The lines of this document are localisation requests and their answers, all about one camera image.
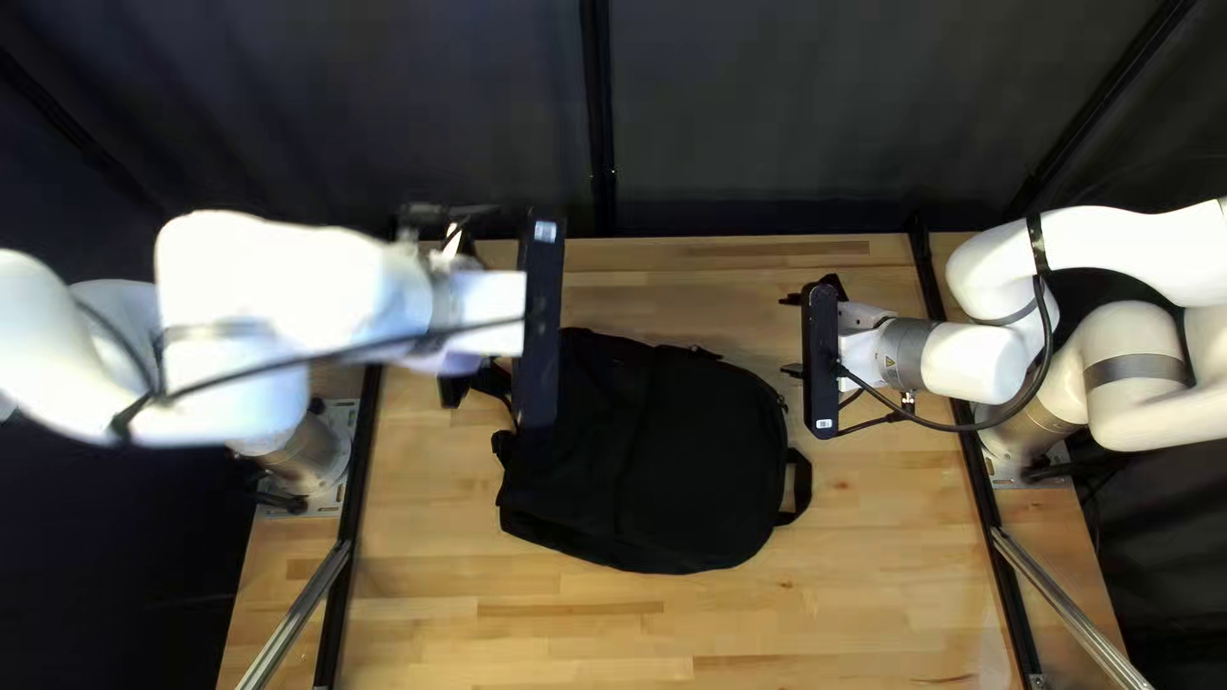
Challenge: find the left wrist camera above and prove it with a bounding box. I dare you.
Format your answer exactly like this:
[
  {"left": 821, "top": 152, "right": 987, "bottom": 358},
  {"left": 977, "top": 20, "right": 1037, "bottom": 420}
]
[{"left": 516, "top": 215, "right": 567, "bottom": 433}]

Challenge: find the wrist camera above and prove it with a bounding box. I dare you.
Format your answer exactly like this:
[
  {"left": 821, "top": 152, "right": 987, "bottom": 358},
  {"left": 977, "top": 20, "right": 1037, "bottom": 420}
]
[
  {"left": 516, "top": 215, "right": 567, "bottom": 433},
  {"left": 801, "top": 279, "right": 845, "bottom": 442}
]

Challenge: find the black frame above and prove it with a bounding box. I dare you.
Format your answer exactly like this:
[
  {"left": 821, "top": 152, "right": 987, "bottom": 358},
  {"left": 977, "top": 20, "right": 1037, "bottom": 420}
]
[{"left": 0, "top": 0, "right": 1227, "bottom": 690}]

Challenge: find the black cable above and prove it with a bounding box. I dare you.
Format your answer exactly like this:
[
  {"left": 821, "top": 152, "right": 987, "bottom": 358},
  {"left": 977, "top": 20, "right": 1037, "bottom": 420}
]
[
  {"left": 110, "top": 201, "right": 529, "bottom": 438},
  {"left": 836, "top": 273, "right": 1058, "bottom": 439}
]

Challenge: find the black backpack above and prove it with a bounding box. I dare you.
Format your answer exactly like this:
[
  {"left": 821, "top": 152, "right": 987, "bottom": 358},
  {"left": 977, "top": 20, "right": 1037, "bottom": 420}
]
[{"left": 438, "top": 326, "right": 815, "bottom": 576}]

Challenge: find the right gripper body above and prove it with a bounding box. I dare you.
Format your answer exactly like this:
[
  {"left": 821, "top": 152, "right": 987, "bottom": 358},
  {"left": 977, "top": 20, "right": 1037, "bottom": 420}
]
[{"left": 838, "top": 302, "right": 899, "bottom": 393}]

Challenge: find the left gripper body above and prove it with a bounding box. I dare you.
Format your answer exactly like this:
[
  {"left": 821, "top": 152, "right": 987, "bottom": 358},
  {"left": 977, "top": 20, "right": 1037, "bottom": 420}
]
[{"left": 449, "top": 271, "right": 529, "bottom": 377}]

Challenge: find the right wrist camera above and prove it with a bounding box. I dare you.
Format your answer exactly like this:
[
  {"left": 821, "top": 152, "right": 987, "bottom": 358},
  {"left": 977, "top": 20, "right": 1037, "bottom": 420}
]
[{"left": 801, "top": 279, "right": 845, "bottom": 442}]

